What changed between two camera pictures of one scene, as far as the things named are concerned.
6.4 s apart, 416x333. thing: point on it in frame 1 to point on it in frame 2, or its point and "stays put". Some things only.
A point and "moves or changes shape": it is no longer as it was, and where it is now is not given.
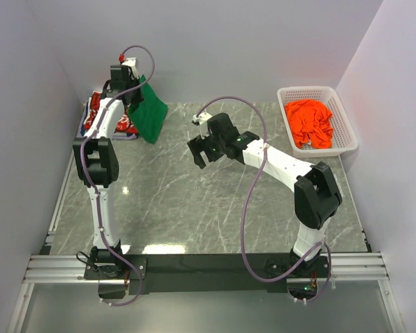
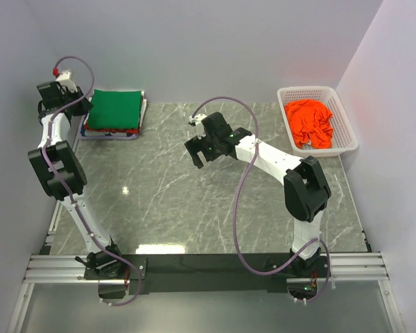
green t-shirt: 148,114 moves or changes shape
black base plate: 119,275 stays put
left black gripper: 139,97 to 84,107
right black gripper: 198,144 stays put
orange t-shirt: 310,123 stays put
